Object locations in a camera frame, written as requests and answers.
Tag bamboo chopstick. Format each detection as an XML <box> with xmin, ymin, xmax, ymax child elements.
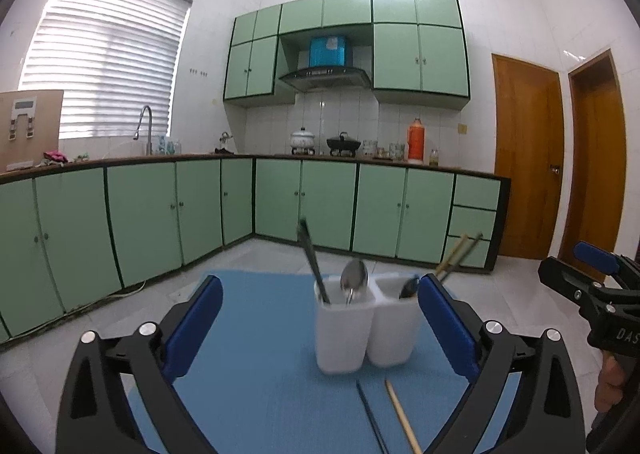
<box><xmin>434</xmin><ymin>234</ymin><xmax>469</xmax><ymax>277</ymax></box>
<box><xmin>384</xmin><ymin>379</ymin><xmax>423</xmax><ymax>454</ymax></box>

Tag black chopstick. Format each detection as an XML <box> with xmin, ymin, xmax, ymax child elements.
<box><xmin>356</xmin><ymin>380</ymin><xmax>390</xmax><ymax>454</ymax></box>
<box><xmin>437</xmin><ymin>232</ymin><xmax>483</xmax><ymax>284</ymax></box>

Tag black spoon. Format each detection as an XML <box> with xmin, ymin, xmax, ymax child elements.
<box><xmin>398</xmin><ymin>275</ymin><xmax>420</xmax><ymax>299</ymax></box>

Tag large silver spoon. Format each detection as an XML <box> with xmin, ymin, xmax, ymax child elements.
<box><xmin>340</xmin><ymin>258</ymin><xmax>368</xmax><ymax>305</ymax></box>

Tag grey chopstick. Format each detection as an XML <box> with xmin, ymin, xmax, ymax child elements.
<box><xmin>297</xmin><ymin>218</ymin><xmax>330</xmax><ymax>305</ymax></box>

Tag green lower kitchen cabinets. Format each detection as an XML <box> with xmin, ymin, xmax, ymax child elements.
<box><xmin>1</xmin><ymin>155</ymin><xmax>511</xmax><ymax>341</ymax></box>

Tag green kitchen cabinets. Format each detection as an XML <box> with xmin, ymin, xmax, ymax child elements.
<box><xmin>224</xmin><ymin>0</ymin><xmax>471</xmax><ymax>111</ymax></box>
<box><xmin>1</xmin><ymin>155</ymin><xmax>511</xmax><ymax>341</ymax></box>

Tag green upper kitchen cabinets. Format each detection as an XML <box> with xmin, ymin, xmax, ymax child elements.
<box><xmin>224</xmin><ymin>0</ymin><xmax>471</xmax><ymax>111</ymax></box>

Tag chrome kitchen faucet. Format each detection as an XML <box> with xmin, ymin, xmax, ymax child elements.
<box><xmin>132</xmin><ymin>104</ymin><xmax>155</xmax><ymax>157</ymax></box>

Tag person hand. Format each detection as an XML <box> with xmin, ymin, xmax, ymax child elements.
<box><xmin>594</xmin><ymin>351</ymin><xmax>627</xmax><ymax>413</ymax></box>

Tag brown wooden door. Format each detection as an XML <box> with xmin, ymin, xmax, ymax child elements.
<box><xmin>491</xmin><ymin>55</ymin><xmax>564</xmax><ymax>259</ymax></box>
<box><xmin>560</xmin><ymin>50</ymin><xmax>627</xmax><ymax>281</ymax></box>

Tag blue table cloth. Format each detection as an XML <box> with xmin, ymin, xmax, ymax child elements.
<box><xmin>174</xmin><ymin>270</ymin><xmax>468</xmax><ymax>453</ymax></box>

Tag white plastic utensil holder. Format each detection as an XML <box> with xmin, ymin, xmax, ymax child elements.
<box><xmin>314</xmin><ymin>273</ymin><xmax>422</xmax><ymax>375</ymax></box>

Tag glass jar on counter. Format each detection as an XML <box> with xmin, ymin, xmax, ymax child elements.
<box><xmin>430</xmin><ymin>149</ymin><xmax>439</xmax><ymax>167</ymax></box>

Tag orange thermos flask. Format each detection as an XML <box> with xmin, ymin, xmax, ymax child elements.
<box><xmin>407</xmin><ymin>117</ymin><xmax>426</xmax><ymax>164</ymax></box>

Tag red cloth on counter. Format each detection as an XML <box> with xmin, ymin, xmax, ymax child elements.
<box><xmin>42</xmin><ymin>151</ymin><xmax>68</xmax><ymax>166</ymax></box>

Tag black wok pan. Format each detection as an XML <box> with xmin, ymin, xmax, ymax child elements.
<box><xmin>326</xmin><ymin>131</ymin><xmax>361</xmax><ymax>157</ymax></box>

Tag cardboard box with labels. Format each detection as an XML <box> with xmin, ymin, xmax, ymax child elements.
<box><xmin>0</xmin><ymin>89</ymin><xmax>64</xmax><ymax>173</ymax></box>

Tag small kettle on counter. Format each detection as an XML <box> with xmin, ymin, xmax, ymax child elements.
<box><xmin>214</xmin><ymin>131</ymin><xmax>234</xmax><ymax>155</ymax></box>

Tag black range hood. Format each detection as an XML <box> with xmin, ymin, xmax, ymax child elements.
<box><xmin>280</xmin><ymin>66</ymin><xmax>372</xmax><ymax>94</ymax></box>

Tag blue box above hood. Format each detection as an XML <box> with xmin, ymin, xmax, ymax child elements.
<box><xmin>309</xmin><ymin>35</ymin><xmax>352</xmax><ymax>68</ymax></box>

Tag white window blind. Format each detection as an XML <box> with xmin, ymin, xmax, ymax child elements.
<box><xmin>18</xmin><ymin>0</ymin><xmax>192</xmax><ymax>140</ymax></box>

